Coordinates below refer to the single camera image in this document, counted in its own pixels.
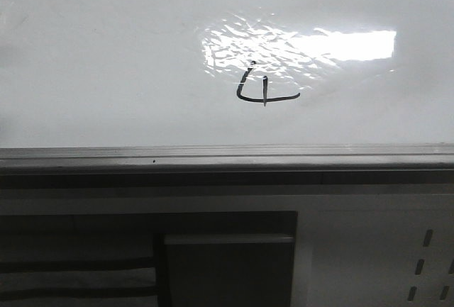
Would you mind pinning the white glossy whiteboard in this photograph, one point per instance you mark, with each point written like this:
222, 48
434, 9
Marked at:
78, 73

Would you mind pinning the dark square panel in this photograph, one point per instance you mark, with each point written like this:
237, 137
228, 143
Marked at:
230, 269

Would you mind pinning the grey metal whiteboard tray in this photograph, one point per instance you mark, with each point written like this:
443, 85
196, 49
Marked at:
109, 167

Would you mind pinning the white slotted metal panel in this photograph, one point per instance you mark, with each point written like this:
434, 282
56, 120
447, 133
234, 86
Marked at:
399, 256

